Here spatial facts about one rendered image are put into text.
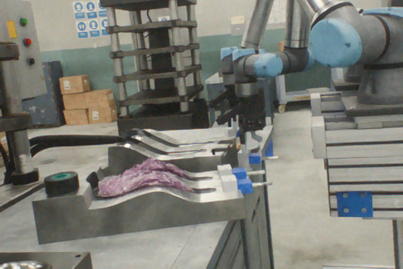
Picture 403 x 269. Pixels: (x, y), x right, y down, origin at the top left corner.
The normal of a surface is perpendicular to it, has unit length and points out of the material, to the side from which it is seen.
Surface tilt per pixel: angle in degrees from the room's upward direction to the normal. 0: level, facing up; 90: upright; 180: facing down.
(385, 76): 72
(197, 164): 90
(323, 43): 96
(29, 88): 90
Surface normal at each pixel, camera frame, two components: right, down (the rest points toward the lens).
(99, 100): -0.22, 0.16
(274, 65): 0.49, 0.11
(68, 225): 0.07, 0.17
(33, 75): 0.97, -0.05
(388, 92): -0.40, -0.10
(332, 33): -0.81, 0.29
